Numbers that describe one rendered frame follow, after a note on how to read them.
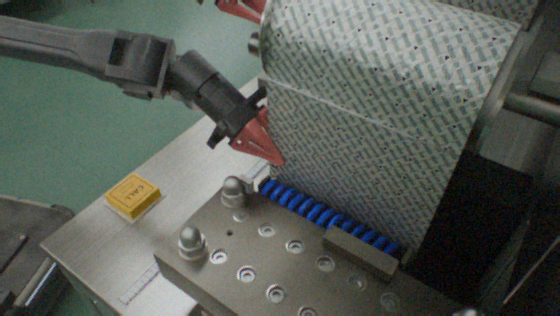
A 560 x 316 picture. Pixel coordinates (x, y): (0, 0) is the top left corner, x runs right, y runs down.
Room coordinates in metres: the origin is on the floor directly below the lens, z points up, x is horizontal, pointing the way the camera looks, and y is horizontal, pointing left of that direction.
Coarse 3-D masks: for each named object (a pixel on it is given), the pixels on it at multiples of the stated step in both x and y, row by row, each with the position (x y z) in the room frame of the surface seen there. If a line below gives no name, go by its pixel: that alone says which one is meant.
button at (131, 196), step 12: (132, 180) 0.50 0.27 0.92; (144, 180) 0.50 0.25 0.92; (108, 192) 0.48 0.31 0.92; (120, 192) 0.48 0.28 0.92; (132, 192) 0.48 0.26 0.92; (144, 192) 0.48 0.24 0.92; (156, 192) 0.48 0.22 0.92; (120, 204) 0.45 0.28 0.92; (132, 204) 0.45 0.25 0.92; (144, 204) 0.46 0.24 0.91; (132, 216) 0.43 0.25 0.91
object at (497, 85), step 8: (520, 32) 0.35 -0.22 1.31; (520, 40) 0.33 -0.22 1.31; (512, 48) 0.32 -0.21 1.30; (520, 48) 0.32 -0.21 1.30; (512, 56) 0.31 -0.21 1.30; (504, 64) 0.31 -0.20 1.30; (512, 64) 0.31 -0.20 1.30; (504, 72) 0.30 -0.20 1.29; (496, 80) 0.30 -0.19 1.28; (504, 80) 0.30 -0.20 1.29; (496, 88) 0.30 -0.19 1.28; (488, 96) 0.29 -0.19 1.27; (496, 96) 0.29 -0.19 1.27; (488, 104) 0.29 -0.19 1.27; (480, 112) 0.29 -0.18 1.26; (488, 112) 0.29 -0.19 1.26; (480, 120) 0.29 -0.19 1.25; (472, 128) 0.29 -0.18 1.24; (480, 128) 0.29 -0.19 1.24; (472, 136) 0.29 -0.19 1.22
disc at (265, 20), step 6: (270, 0) 0.43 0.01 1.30; (276, 0) 0.44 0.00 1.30; (270, 6) 0.43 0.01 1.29; (264, 12) 0.42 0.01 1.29; (270, 12) 0.43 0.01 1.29; (264, 18) 0.42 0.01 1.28; (270, 18) 0.43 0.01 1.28; (264, 24) 0.42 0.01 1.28; (264, 30) 0.42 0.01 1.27; (258, 36) 0.42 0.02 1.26; (264, 36) 0.42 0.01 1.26; (258, 42) 0.41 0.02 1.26; (264, 42) 0.42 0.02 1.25; (258, 48) 0.41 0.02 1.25; (264, 48) 0.42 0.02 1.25; (264, 54) 0.42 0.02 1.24; (264, 60) 0.42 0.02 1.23; (264, 66) 0.42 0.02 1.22
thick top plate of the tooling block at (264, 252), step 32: (256, 192) 0.39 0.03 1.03; (192, 224) 0.33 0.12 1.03; (224, 224) 0.33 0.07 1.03; (256, 224) 0.33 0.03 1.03; (288, 224) 0.33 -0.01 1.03; (160, 256) 0.28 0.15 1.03; (224, 256) 0.28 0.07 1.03; (256, 256) 0.28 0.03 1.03; (288, 256) 0.28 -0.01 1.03; (320, 256) 0.28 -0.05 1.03; (192, 288) 0.25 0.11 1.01; (224, 288) 0.24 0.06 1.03; (256, 288) 0.24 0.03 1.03; (288, 288) 0.24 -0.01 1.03; (320, 288) 0.24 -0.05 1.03; (352, 288) 0.24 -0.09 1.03; (384, 288) 0.24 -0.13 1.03; (416, 288) 0.24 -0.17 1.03
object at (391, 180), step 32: (288, 96) 0.40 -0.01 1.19; (288, 128) 0.40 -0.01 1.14; (320, 128) 0.37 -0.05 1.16; (352, 128) 0.35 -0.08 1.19; (384, 128) 0.33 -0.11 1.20; (288, 160) 0.40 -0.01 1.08; (320, 160) 0.37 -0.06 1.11; (352, 160) 0.35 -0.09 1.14; (384, 160) 0.33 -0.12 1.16; (416, 160) 0.31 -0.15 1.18; (448, 160) 0.29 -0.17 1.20; (320, 192) 0.37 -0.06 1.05; (352, 192) 0.34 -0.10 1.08; (384, 192) 0.32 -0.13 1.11; (416, 192) 0.30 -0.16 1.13; (384, 224) 0.31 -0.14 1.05; (416, 224) 0.29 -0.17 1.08
